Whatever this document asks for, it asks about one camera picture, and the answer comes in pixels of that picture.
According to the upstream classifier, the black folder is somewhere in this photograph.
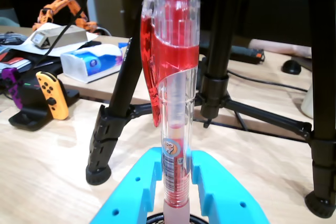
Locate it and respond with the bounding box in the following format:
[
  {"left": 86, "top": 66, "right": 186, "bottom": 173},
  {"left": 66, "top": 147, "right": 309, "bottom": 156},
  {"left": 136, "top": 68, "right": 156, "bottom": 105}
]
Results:
[{"left": 5, "top": 48, "right": 64, "bottom": 77}]

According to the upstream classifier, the grey cardboard box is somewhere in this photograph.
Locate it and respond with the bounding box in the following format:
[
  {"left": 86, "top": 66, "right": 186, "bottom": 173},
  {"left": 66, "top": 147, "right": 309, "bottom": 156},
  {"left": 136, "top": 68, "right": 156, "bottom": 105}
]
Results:
[{"left": 30, "top": 23, "right": 88, "bottom": 50}]

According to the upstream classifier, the purple game controller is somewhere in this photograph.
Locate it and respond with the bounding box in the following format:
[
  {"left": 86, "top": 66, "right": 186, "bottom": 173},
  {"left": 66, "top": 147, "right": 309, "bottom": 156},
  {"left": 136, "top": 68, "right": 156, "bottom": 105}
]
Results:
[{"left": 1, "top": 68, "right": 24, "bottom": 110}]

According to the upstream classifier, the red white booklet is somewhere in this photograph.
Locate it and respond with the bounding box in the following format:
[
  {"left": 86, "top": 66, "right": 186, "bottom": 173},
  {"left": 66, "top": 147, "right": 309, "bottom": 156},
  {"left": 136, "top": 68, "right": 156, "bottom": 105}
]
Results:
[{"left": 0, "top": 55, "right": 32, "bottom": 69}]

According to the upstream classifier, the orange game controller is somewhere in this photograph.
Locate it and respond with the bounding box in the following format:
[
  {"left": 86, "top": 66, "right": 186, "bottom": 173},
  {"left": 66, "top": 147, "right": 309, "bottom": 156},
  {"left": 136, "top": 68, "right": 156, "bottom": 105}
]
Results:
[{"left": 35, "top": 71, "right": 70, "bottom": 121}]

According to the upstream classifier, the black controller charging dock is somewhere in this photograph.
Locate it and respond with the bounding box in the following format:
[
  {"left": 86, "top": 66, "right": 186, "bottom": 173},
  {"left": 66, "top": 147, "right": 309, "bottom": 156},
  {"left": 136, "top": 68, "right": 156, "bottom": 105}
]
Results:
[{"left": 8, "top": 77, "right": 80, "bottom": 132}]

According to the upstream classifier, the black computer mouse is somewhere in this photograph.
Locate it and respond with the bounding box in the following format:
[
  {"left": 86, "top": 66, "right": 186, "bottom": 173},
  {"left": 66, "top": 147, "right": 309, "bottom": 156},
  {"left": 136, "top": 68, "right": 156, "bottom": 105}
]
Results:
[{"left": 281, "top": 59, "right": 302, "bottom": 75}]

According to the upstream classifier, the red transparent pen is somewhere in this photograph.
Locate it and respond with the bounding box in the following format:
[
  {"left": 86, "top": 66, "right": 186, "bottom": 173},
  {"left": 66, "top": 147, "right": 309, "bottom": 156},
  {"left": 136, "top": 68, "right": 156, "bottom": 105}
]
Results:
[{"left": 140, "top": 0, "right": 202, "bottom": 224}]

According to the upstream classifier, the black camera tripod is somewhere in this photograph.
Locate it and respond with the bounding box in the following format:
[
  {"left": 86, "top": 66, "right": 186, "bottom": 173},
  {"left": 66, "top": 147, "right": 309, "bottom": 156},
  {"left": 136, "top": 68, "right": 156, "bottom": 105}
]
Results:
[{"left": 85, "top": 0, "right": 336, "bottom": 218}]

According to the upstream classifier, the grey green chair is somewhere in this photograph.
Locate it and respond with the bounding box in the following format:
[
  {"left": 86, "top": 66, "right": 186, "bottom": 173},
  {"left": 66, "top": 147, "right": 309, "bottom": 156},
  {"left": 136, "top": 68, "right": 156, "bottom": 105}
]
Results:
[{"left": 0, "top": 8, "right": 21, "bottom": 27}]

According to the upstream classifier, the black device orange button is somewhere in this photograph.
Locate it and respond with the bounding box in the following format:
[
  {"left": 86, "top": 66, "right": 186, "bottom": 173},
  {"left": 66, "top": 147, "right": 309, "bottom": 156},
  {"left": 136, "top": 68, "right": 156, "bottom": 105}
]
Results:
[{"left": 230, "top": 45, "right": 266, "bottom": 65}]

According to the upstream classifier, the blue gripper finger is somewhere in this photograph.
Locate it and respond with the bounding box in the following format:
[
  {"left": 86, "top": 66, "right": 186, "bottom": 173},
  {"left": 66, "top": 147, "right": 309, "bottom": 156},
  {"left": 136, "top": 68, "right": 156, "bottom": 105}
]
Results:
[
  {"left": 192, "top": 150, "right": 271, "bottom": 224},
  {"left": 89, "top": 146, "right": 163, "bottom": 224}
]

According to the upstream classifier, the black mesh pen holder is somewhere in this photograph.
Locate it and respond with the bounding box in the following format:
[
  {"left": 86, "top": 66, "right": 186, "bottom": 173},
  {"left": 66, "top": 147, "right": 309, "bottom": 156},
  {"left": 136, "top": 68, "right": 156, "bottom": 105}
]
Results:
[{"left": 145, "top": 212, "right": 209, "bottom": 224}]

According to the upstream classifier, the grey partition panel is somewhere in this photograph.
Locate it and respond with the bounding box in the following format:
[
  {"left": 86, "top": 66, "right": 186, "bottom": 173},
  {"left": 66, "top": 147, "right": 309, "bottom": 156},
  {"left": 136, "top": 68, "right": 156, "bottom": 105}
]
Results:
[{"left": 86, "top": 0, "right": 144, "bottom": 38}]

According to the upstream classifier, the thin black cable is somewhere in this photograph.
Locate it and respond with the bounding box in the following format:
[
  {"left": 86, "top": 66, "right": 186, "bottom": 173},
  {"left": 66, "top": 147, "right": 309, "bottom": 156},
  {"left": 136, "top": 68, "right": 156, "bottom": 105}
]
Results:
[{"left": 31, "top": 0, "right": 89, "bottom": 72}]

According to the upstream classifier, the white cup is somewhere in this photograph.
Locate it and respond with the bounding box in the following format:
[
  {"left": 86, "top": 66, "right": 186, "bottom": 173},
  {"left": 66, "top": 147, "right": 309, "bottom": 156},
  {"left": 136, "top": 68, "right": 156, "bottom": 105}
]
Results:
[{"left": 300, "top": 76, "right": 314, "bottom": 119}]

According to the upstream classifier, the blue white tissue pack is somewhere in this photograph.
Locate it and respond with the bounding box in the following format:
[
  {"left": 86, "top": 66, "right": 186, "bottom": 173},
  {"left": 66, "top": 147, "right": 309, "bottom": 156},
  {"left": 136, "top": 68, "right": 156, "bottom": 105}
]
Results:
[{"left": 60, "top": 43, "right": 124, "bottom": 84}]

